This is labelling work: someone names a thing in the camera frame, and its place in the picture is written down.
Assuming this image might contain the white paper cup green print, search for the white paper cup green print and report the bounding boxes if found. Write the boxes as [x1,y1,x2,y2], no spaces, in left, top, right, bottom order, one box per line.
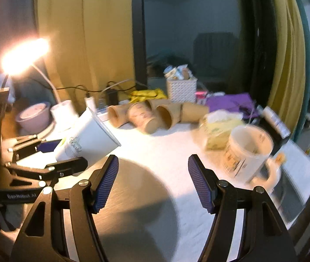
[54,108,121,167]

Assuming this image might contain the plain brown paper cup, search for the plain brown paper cup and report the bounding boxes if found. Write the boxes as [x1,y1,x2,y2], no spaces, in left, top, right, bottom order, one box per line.
[107,103,131,128]

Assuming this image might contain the brown paper cup pink print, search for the brown paper cup pink print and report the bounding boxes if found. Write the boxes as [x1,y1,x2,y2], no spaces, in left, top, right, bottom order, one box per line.
[127,102,160,134]

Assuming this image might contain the brown paper cup back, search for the brown paper cup back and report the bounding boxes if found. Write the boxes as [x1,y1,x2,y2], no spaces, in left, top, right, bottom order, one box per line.
[144,99,171,110]

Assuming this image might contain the brown paper cup middle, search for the brown paper cup middle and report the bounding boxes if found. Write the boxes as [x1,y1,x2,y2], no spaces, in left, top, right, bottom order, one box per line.
[156,103,182,129]

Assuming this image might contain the brown paper cup right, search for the brown paper cup right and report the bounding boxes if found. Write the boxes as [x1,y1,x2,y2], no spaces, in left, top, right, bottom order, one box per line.
[181,102,209,123]

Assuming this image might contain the purple bowl with lid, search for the purple bowl with lid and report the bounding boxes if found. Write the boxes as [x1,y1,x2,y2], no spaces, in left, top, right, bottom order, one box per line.
[15,102,52,134]

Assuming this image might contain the black smartphone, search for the black smartphone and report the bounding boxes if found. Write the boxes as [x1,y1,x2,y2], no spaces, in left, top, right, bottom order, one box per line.
[271,169,305,224]

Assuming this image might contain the white charger plug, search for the white charger plug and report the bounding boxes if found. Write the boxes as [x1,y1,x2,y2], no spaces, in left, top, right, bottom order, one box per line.
[85,97,97,114]

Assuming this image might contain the white power strip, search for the white power strip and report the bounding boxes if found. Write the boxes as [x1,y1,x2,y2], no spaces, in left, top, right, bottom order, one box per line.
[96,107,109,122]

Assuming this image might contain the black power adapter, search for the black power adapter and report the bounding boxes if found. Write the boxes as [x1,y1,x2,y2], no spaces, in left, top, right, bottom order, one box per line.
[105,88,119,106]

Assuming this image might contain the white bear ceramic mug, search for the white bear ceramic mug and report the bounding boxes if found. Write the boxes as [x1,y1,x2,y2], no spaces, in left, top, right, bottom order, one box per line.
[221,125,281,192]

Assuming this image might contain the white desk lamp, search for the white desk lamp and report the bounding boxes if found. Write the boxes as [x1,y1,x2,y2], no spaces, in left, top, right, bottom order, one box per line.
[0,37,79,131]

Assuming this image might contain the yellow plastic bag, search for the yellow plastic bag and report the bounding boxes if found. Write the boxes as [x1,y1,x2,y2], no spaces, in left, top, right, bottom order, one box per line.
[129,88,167,103]

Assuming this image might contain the white tube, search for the white tube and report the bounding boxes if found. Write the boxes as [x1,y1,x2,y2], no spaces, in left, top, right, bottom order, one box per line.
[261,107,291,139]

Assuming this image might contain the yellow tissue pack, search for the yellow tissue pack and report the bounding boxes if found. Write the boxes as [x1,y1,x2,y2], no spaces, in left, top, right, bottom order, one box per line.
[199,109,244,151]

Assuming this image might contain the yellow curtain left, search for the yellow curtain left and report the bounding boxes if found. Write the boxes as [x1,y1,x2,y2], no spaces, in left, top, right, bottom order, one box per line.
[34,0,135,112]

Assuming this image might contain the yellow curtain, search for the yellow curtain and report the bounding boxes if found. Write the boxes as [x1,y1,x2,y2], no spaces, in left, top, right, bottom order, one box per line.
[34,0,135,112]
[267,0,306,133]

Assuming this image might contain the purple cloth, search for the purple cloth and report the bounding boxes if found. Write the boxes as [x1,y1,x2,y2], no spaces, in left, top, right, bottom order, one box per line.
[205,93,259,119]

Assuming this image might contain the white woven plastic basket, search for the white woven plastic basket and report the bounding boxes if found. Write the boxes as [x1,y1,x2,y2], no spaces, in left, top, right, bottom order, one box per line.
[166,78,197,103]

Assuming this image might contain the yellow curtain right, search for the yellow curtain right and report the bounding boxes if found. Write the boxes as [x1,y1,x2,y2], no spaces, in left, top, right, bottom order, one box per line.
[267,0,306,133]

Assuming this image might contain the small red white box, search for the small red white box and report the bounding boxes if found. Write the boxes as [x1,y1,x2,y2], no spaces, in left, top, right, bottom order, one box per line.
[195,91,207,105]

